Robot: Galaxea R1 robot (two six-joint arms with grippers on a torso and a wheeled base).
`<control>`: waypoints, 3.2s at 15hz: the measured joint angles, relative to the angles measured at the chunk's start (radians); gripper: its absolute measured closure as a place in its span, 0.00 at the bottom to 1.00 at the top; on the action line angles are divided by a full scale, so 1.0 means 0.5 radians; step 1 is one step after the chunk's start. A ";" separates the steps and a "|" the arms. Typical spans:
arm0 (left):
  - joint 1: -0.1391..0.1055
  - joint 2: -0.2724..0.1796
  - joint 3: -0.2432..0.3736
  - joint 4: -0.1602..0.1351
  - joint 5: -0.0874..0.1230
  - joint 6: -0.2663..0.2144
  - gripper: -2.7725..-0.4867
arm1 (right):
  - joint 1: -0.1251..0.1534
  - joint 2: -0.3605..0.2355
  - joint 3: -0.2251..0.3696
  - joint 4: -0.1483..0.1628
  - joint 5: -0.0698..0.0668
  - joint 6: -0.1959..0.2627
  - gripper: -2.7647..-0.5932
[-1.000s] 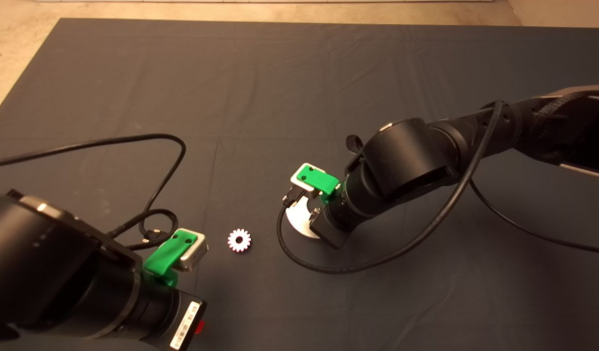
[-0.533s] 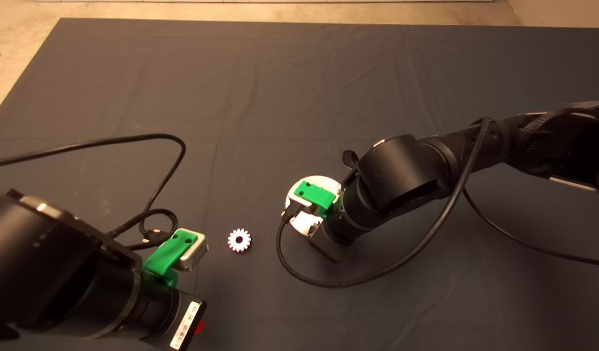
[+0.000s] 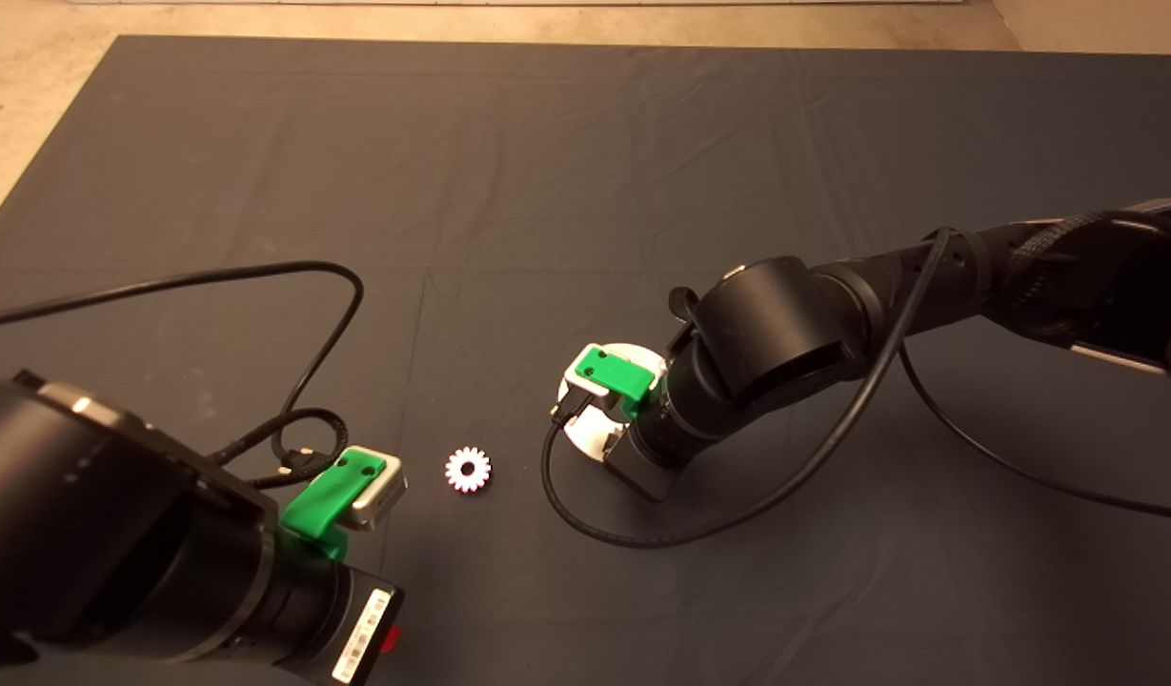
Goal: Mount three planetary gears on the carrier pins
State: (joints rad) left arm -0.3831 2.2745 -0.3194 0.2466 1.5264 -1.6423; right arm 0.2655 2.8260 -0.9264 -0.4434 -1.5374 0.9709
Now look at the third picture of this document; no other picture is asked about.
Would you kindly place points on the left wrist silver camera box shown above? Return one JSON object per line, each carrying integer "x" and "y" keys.
{"x": 380, "y": 495}

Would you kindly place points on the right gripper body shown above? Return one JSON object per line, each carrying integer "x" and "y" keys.
{"x": 642, "y": 467}

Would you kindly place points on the left wrist green camera mount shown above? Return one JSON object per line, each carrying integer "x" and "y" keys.
{"x": 318, "y": 505}

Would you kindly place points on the dark grey table cloth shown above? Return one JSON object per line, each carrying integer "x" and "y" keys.
{"x": 585, "y": 191}

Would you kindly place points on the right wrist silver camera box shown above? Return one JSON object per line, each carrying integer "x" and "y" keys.
{"x": 580, "y": 383}

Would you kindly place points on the steel planetary gear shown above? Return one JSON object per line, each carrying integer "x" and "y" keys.
{"x": 456, "y": 474}

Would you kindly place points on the round metal carrier plate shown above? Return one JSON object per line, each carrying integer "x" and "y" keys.
{"x": 585, "y": 438}

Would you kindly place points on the wrist green camera mount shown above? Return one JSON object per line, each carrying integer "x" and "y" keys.
{"x": 618, "y": 376}
{"x": 318, "y": 505}

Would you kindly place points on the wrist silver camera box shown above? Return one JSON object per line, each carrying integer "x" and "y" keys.
{"x": 580, "y": 383}
{"x": 380, "y": 495}

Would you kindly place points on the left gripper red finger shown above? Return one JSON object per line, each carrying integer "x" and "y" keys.
{"x": 390, "y": 640}

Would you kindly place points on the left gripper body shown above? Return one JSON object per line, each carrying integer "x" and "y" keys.
{"x": 361, "y": 624}

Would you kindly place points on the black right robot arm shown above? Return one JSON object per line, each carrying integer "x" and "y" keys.
{"x": 785, "y": 324}

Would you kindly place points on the right wrist green camera mount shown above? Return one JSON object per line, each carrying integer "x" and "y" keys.
{"x": 618, "y": 376}

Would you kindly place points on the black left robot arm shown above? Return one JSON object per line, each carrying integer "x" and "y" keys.
{"x": 90, "y": 553}

